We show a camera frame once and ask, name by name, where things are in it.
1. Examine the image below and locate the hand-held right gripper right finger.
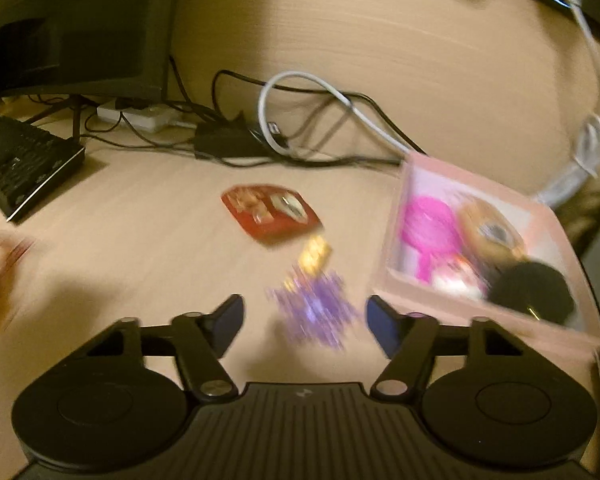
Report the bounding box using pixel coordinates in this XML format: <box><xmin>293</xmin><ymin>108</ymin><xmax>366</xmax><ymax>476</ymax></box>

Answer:
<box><xmin>366</xmin><ymin>296</ymin><xmax>526</xmax><ymax>402</ymax></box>

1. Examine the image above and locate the clear bread packet white label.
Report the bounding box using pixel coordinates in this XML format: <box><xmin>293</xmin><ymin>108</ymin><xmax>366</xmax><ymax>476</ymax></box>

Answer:
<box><xmin>455</xmin><ymin>197</ymin><xmax>528</xmax><ymax>263</ymax></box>

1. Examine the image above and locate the clear pastry packet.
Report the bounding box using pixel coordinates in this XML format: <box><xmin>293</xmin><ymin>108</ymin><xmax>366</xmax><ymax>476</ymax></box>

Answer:
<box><xmin>0</xmin><ymin>230</ymin><xmax>36</xmax><ymax>306</ymax></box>

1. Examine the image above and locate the black keyboard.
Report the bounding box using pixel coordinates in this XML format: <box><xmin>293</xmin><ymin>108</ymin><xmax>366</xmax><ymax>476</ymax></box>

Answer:
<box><xmin>0</xmin><ymin>117</ymin><xmax>87</xmax><ymax>223</ymax></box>

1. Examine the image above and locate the pink plastic strainer scoop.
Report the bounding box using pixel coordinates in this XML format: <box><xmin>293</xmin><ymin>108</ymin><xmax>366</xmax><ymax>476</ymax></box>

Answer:
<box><xmin>400</xmin><ymin>195</ymin><xmax>461</xmax><ymax>281</ymax></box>

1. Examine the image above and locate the pink and white toy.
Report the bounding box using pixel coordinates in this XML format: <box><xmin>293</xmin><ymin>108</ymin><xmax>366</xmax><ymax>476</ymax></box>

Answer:
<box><xmin>432</xmin><ymin>255</ymin><xmax>486</xmax><ymax>296</ymax></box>

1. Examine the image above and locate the pink cardboard box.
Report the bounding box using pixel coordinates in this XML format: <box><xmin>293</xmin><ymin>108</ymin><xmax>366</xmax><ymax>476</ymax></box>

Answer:
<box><xmin>372</xmin><ymin>152</ymin><xmax>600</xmax><ymax>356</ymax></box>

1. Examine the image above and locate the black plush toy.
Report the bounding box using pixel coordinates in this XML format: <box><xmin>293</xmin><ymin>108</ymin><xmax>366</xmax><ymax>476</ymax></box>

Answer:
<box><xmin>487</xmin><ymin>259</ymin><xmax>578</xmax><ymax>326</ymax></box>

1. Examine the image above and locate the bundled white cable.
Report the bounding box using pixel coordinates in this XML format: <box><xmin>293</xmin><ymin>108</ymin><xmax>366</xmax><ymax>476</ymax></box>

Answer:
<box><xmin>535</xmin><ymin>0</ymin><xmax>600</xmax><ymax>208</ymax></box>

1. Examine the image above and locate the red snack packet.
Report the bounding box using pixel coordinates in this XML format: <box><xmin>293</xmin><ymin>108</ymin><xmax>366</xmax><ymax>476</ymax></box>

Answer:
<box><xmin>221</xmin><ymin>183</ymin><xmax>322</xmax><ymax>247</ymax></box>

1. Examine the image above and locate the white power strip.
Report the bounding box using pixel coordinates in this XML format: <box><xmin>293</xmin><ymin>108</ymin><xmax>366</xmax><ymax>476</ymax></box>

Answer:
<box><xmin>96</xmin><ymin>100</ymin><xmax>173</xmax><ymax>133</ymax></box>

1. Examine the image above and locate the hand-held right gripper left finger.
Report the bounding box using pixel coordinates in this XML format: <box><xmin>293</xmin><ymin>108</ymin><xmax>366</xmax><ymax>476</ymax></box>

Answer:
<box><xmin>82</xmin><ymin>294</ymin><xmax>245</xmax><ymax>402</ymax></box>

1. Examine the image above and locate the black computer monitor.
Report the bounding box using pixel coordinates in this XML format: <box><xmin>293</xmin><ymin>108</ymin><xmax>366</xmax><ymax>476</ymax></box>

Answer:
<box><xmin>0</xmin><ymin>0</ymin><xmax>178</xmax><ymax>126</ymax></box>

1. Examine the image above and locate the small yellow candy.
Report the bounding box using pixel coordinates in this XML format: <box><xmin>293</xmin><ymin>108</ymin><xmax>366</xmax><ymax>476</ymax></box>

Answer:
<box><xmin>298</xmin><ymin>235</ymin><xmax>332</xmax><ymax>275</ymax></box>

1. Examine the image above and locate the thick white cable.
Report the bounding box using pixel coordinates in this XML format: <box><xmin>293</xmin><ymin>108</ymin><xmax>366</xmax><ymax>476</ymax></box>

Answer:
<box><xmin>257</xmin><ymin>71</ymin><xmax>426</xmax><ymax>157</ymax></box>

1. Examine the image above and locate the black cable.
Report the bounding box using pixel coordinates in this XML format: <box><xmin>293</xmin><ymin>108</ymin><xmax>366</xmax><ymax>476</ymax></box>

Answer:
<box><xmin>325</xmin><ymin>90</ymin><xmax>427</xmax><ymax>156</ymax></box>
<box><xmin>211</xmin><ymin>69</ymin><xmax>281</xmax><ymax>126</ymax></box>

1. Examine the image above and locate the black power adapter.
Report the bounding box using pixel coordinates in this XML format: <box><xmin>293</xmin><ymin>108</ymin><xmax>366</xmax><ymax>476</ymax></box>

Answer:
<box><xmin>194</xmin><ymin>120</ymin><xmax>271</xmax><ymax>161</ymax></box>

